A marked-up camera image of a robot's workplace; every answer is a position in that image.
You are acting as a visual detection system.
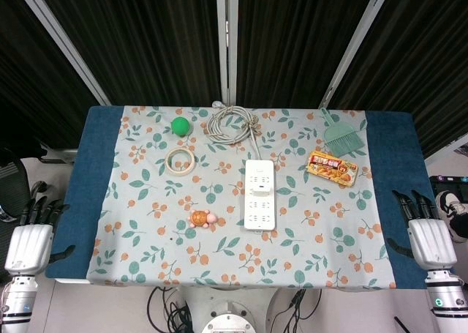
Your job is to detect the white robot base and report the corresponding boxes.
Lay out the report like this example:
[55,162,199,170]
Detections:
[178,287,281,333]

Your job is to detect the beige masking tape roll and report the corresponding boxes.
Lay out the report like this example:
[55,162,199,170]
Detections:
[164,146,195,176]

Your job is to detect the black and white sneaker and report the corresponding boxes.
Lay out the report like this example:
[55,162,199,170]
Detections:
[434,190,468,243]

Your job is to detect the white power strip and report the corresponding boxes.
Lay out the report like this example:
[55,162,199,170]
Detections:
[243,158,277,233]

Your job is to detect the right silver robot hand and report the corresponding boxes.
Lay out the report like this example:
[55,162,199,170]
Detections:
[386,189,458,269]

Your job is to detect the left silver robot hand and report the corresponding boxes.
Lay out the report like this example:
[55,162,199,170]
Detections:
[4,197,76,276]

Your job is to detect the black floor cables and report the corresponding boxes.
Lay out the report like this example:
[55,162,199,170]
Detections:
[146,287,322,333]

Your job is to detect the green ball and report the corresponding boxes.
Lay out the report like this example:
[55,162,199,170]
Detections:
[170,116,190,136]

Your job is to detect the orange curry box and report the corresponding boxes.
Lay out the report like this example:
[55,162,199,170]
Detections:
[305,149,359,187]

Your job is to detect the orange turtle toy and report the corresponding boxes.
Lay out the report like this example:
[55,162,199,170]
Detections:
[188,209,217,228]

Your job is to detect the blue table cover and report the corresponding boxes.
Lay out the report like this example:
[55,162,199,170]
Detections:
[45,105,445,291]

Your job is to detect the green dustpan brush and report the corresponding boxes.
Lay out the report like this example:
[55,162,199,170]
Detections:
[319,107,363,157]

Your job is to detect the grey cable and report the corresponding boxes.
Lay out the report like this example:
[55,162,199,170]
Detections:
[205,100,264,160]

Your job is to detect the floral tablecloth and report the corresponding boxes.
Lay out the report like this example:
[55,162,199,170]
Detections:
[86,105,398,289]

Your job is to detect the black office chair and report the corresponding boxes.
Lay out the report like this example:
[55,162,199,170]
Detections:
[0,148,41,239]

